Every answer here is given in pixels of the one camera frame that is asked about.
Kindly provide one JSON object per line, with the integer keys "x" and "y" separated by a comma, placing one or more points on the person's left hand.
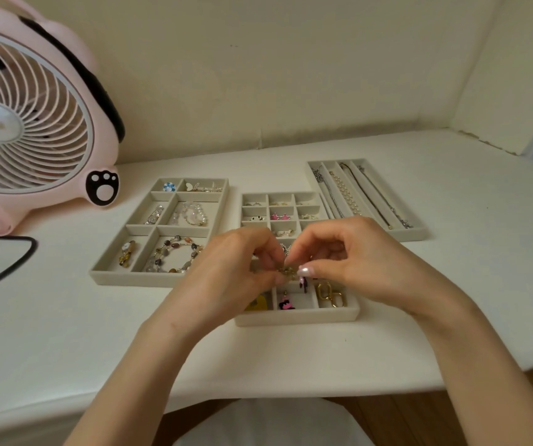
{"x": 220, "y": 287}

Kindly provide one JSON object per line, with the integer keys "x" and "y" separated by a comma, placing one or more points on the person's right hand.
{"x": 382, "y": 269}

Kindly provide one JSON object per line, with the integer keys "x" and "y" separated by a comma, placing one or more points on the yellow enamel earring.
{"x": 262, "y": 302}
{"x": 253, "y": 306}

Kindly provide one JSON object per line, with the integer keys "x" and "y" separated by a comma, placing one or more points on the grey necklace tray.
{"x": 415, "y": 235}

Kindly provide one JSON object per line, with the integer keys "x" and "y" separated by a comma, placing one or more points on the pink black bow earring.
{"x": 286, "y": 302}
{"x": 303, "y": 284}

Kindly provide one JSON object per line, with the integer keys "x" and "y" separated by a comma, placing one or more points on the gold chunky hoop earring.
{"x": 287, "y": 273}

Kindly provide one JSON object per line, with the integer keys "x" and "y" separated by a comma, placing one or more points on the oval cameo earring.
{"x": 284, "y": 249}

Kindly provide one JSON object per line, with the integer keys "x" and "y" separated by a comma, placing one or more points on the grey earring grid tray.
{"x": 294, "y": 320}

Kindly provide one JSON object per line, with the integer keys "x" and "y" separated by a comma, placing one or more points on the pink bow stud earring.
{"x": 284, "y": 233}

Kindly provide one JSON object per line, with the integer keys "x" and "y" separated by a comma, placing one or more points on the crystal stud earring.
{"x": 308, "y": 216}

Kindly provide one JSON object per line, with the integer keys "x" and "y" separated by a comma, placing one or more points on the rhinestone bow brooch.
{"x": 207, "y": 187}

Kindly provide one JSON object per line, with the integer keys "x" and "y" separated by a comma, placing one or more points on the grey bracelet tray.
{"x": 101, "y": 280}

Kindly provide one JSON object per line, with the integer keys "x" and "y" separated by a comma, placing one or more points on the person's right forearm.
{"x": 494, "y": 380}

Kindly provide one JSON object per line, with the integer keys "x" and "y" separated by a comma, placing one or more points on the person's left forearm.
{"x": 127, "y": 399}

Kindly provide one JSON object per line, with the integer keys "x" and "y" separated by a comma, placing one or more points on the white table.
{"x": 480, "y": 255}

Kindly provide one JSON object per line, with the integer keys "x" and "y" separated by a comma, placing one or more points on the pink animal-shaped desk fan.
{"x": 29, "y": 125}

